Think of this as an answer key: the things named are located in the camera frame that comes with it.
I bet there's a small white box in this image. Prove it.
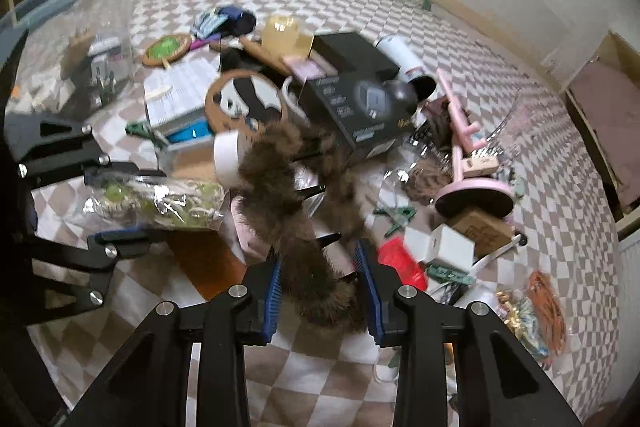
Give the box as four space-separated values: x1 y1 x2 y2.
402 225 475 273

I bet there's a green clothes clip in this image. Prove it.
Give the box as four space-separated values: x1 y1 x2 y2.
373 206 416 237

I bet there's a white black tumbler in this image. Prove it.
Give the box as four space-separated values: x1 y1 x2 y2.
374 35 436 103

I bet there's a navy blue pouch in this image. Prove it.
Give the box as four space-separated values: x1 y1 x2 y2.
217 5 256 37

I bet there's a clear plastic storage bin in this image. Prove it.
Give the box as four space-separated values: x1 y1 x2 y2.
1 0 134 121

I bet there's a red packet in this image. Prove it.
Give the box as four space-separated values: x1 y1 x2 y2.
378 237 427 291

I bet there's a yellow translucent container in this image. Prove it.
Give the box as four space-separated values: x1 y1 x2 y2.
262 14 314 58

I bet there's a white lined notebook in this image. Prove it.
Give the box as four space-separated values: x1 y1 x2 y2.
143 57 219 132

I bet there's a blue foil packet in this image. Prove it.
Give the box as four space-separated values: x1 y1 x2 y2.
165 118 214 144

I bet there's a green frog cork coaster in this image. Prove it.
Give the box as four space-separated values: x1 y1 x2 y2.
141 32 192 69

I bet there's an orange cord bundle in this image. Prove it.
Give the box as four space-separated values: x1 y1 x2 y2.
527 270 569 356

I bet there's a white tape roll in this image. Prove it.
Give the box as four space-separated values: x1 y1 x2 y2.
213 130 252 188

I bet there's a brown furry tail toy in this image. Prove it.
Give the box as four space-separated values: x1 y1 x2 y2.
239 121 372 333

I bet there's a black product box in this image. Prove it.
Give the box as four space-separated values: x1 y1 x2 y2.
298 32 413 165

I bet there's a bag of rubber bands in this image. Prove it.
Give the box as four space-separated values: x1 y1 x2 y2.
80 173 227 230

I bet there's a pink stand toy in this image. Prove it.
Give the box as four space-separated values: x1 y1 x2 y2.
435 68 515 219

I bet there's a brown cardboard box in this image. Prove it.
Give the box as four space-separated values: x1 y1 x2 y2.
448 207 514 258

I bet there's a panda cork coaster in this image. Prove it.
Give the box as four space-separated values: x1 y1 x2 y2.
204 69 288 139

